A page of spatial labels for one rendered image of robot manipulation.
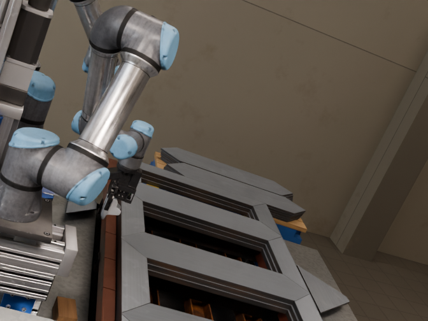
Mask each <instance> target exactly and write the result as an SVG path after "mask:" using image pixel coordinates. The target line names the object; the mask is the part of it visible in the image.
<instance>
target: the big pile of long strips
mask: <svg viewBox="0 0 428 321"><path fill-rule="evenodd" d="M161 150H162V151H161V160H162V161H164V162H165V163H166V164H167V165H166V166H164V169H165V170H167V171H170V172H173V173H176V174H179V175H182V176H186V177H188V178H191V179H194V180H197V181H200V182H203V183H207V184H209V185H212V186H215V187H218V188H221V189H224V190H228V191H230V192H233V193H236V194H239V195H242V196H245V197H249V198H251V199H254V200H257V201H260V202H263V203H266V204H267V206H268V208H269V211H270V213H271V215H272V217H273V218H275V219H278V220H281V221H284V222H290V221H293V220H298V219H299V218H300V217H301V216H302V215H303V213H304V212H306V210H304V209H303V208H301V207H300V206H298V205H297V204H295V203H293V202H292V201H293V193H292V192H291V191H289V190H287V189H286V188H284V187H282V186H281V185H279V184H278V183H276V182H274V181H272V180H269V179H267V178H264V177H261V176H258V175H255V174H252V173H249V172H247V171H243V170H241V169H238V168H234V167H232V166H229V165H227V164H223V163H221V162H217V161H215V160H212V159H209V158H206V157H203V156H200V155H198V154H195V153H192V152H188V151H186V150H183V149H181V148H177V147H175V148H161Z"/></svg>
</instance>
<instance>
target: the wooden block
mask: <svg viewBox="0 0 428 321"><path fill-rule="evenodd" d="M52 311H53V320H56V321H77V320H78V317H77V311H76V300H75V299H70V298H66V297H59V296H57V298H56V300H55V303H54V305H53V308H52Z"/></svg>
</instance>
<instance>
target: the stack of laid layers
mask: <svg viewBox="0 0 428 321"><path fill-rule="evenodd" d="M141 182H143V183H146V184H149V185H152V186H154V187H158V188H161V189H164V190H168V191H170V192H174V193H176V194H179V195H183V196H186V197H189V198H192V199H195V200H198V201H201V202H204V203H208V204H211V205H214V206H217V207H219V208H223V209H225V210H229V211H233V212H235V213H239V214H241V215H244V216H246V217H248V218H252V219H254V220H259V219H258V217H257V214H256V212H255V210H254V208H253V206H250V205H248V204H245V203H241V202H239V201H235V200H233V199H229V198H227V197H224V196H220V195H218V194H214V193H212V192H208V191H206V190H203V189H199V188H197V187H193V186H191V185H187V184H184V183H181V182H178V181H175V180H172V179H169V178H166V177H163V176H160V175H157V174H154V173H151V172H148V171H145V170H142V175H141ZM143 212H144V216H146V217H150V218H154V219H156V220H160V221H163V222H166V223H169V224H173V225H176V226H179V227H182V228H185V229H189V230H191V231H195V232H199V233H201V234H205V235H208V236H211V237H214V238H218V239H221V240H224V241H228V242H230V243H234V244H237V245H240V246H244V247H247V248H250V249H253V250H256V251H259V252H261V254H262V257H263V259H264V262H265V264H266V267H267V269H268V270H271V271H274V272H277V273H281V274H282V272H281V269H280V267H279V265H278V263H277V261H276V258H275V255H274V253H273V251H272V249H271V247H270V244H269V242H268V241H267V240H264V239H261V238H257V237H255V236H251V235H249V234H245V233H242V232H239V231H235V230H233V229H229V228H226V227H223V226H221V225H217V224H213V223H211V222H207V221H204V220H201V219H198V218H195V217H191V216H188V215H185V214H183V213H178V212H176V211H173V210H169V209H166V208H163V207H160V206H157V205H154V204H150V203H147V202H144V201H143ZM121 237H122V223H121V213H120V215H117V244H116V296H115V321H122V238H121ZM147 263H148V275H150V276H154V277H157V278H161V279H164V280H168V281H171V282H175V283H179V284H182V285H186V286H188V287H192V288H195V289H199V290H203V291H206V292H210V293H213V294H217V295H220V296H224V297H228V298H231V299H235V300H237V301H241V302H244V303H248V304H252V305H255V306H259V307H262V308H266V309H269V310H273V311H277V312H280V313H284V314H286V316H287V319H288V321H303V320H302V318H301V315H300V313H299V310H298V309H297V306H296V304H295V302H294V301H292V300H290V299H286V298H282V297H279V296H275V295H272V294H268V293H265V292H261V291H259V290H255V289H251V288H248V287H244V286H241V285H238V284H235V283H231V282H227V281H224V280H220V279H218V278H214V277H211V276H207V275H203V274H200V273H197V272H193V271H189V270H187V269H183V268H180V267H176V266H172V265H170V264H166V263H163V262H159V261H156V260H152V259H148V258H147Z"/></svg>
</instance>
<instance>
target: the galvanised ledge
mask: <svg viewBox="0 0 428 321"><path fill-rule="evenodd" d="M66 205H67V200H66V199H65V198H63V197H61V196H56V195H54V197H53V201H52V223H53V224H57V225H61V226H65V225H70V226H73V227H76V238H77V247H78V252H77V254H76V257H75V260H74V263H73V265H72V267H71V270H70V272H69V275H68V277H63V276H58V275H55V279H54V281H53V283H52V287H51V289H50V292H49V294H48V297H47V299H46V301H42V303H41V306H40V309H39V311H38V314H37V316H40V317H44V318H49V319H52V320H53V311H52V308H53V306H54V303H55V300H56V298H57V296H59V297H66V298H70V299H75V300H76V311H77V317H78V320H77V321H88V315H89V299H90V284H91V275H92V259H93V250H94V235H95V226H96V210H90V211H83V212H78V213H69V214H66ZM96 209H97V207H96Z"/></svg>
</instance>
